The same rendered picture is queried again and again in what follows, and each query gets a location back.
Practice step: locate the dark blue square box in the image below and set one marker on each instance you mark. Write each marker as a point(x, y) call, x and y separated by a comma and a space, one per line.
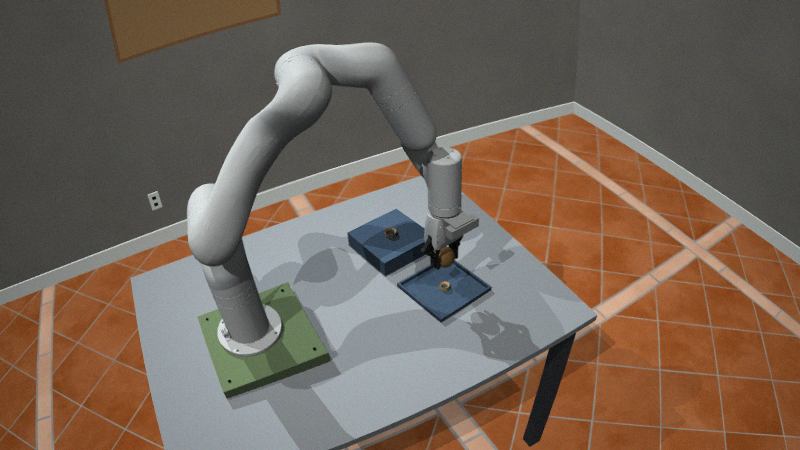
point(388, 242)

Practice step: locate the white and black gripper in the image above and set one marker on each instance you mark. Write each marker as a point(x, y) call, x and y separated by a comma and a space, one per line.
point(435, 239)

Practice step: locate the blue square tray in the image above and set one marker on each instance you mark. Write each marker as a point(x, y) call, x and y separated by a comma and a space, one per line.
point(444, 299)

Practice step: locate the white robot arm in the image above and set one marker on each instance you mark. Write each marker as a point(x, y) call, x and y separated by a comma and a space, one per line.
point(305, 91)

